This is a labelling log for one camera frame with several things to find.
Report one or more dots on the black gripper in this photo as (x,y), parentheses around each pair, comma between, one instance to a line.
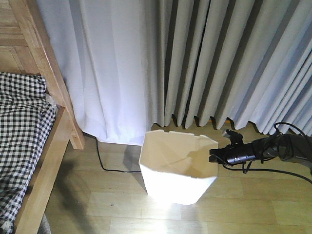
(232,155)

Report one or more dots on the white plastic trash bin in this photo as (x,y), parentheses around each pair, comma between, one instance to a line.
(175,166)

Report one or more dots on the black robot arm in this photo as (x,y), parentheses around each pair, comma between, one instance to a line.
(287,147)

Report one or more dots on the grey pleated curtain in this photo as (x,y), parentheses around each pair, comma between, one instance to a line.
(242,60)

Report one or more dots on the white sheer curtain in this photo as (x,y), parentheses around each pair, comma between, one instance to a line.
(106,51)

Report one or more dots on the black white checkered bedding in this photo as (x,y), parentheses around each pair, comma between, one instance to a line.
(26,119)

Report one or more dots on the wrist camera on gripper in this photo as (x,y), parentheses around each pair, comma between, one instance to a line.
(234,137)

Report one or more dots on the wooden bed frame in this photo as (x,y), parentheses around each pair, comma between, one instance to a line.
(25,49)

